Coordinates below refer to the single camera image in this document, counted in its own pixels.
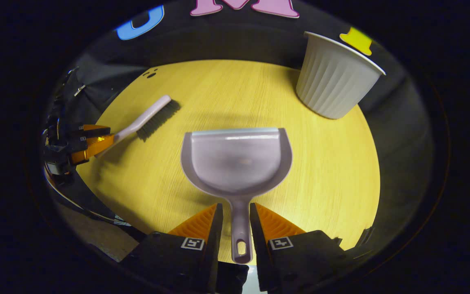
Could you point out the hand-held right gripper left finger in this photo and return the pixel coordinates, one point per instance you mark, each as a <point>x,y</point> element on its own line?
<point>212,245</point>

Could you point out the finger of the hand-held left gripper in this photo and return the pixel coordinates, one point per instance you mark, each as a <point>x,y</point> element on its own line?
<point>92,131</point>
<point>96,146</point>

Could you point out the white ribbed garbage bin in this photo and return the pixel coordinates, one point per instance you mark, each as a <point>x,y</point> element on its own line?
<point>333,81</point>

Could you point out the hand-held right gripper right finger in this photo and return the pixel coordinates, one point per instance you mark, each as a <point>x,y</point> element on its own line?
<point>259,245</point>

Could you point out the black backdrop cloth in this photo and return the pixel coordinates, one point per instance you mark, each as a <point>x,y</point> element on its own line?
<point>239,41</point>

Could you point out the lilac plastic dustpan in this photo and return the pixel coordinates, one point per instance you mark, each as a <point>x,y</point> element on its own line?
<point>235,163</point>

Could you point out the small lilac broom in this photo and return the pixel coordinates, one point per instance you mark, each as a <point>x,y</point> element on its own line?
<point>149,114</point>

